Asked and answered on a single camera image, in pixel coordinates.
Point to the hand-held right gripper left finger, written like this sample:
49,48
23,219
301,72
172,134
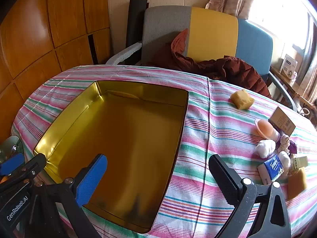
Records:
91,178

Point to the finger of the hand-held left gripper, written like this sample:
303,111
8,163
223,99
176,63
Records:
32,167
11,163

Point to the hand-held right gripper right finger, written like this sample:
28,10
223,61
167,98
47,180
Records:
223,176

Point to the maroon gold-lined tin box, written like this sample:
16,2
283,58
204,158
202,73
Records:
123,141

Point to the green white carton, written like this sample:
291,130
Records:
300,163

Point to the chunky yellow sponge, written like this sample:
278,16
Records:
242,99

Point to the small cardboard box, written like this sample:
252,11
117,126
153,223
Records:
282,121

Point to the blue white tissue packet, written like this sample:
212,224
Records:
270,169

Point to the striped tablecloth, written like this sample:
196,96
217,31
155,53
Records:
210,129

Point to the beige cloth bundle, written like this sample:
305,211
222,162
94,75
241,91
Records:
284,141

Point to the flat yellow sponge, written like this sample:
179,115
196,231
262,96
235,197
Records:
297,183

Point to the purple packet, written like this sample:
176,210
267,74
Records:
293,147

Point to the maroon padded jacket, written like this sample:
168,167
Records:
230,72

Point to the wooden side table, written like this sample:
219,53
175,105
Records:
294,86

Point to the small clear jar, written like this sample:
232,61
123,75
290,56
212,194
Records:
294,76

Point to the white printed carton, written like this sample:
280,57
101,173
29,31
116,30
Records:
288,64

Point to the wooden wardrobe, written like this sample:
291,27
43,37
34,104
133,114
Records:
37,29

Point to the grey yellow blue armchair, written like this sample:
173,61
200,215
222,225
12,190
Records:
213,34

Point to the striped grey curtain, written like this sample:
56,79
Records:
308,54

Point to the black rolled mat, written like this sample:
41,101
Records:
135,22

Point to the window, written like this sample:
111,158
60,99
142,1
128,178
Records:
277,7

